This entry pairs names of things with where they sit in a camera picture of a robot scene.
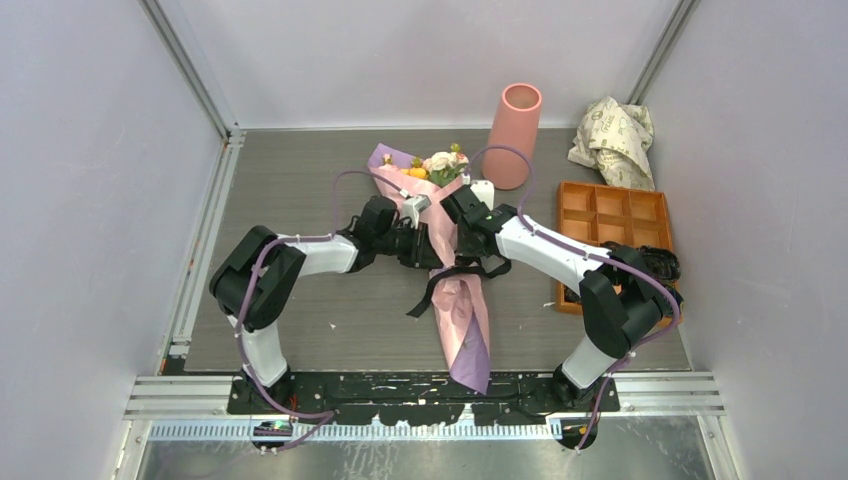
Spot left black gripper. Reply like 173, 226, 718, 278
375, 219, 443, 269

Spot black ribbon with gold text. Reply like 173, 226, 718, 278
406, 256, 512, 318

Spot pink flower bouquet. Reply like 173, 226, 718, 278
367, 143, 491, 394

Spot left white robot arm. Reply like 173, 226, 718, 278
209, 195, 443, 413

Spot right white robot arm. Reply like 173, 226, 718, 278
441, 186, 680, 411

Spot pink cylindrical vase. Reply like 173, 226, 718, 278
482, 83, 542, 190

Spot orange compartment tray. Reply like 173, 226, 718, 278
553, 181, 684, 330

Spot crumpled printed paper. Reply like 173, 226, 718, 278
567, 97, 656, 191

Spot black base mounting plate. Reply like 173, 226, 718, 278
226, 372, 620, 448

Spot black rolled ribbon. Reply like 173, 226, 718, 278
638, 245, 681, 284

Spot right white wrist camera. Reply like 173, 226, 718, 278
462, 175, 495, 210

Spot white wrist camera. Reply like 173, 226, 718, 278
462, 175, 495, 210
400, 194, 431, 228

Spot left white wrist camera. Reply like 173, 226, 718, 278
400, 194, 431, 228

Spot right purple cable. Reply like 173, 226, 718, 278
463, 144, 684, 454

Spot purple cable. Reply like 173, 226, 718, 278
463, 144, 684, 454
235, 170, 409, 454

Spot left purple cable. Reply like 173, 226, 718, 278
235, 170, 409, 454

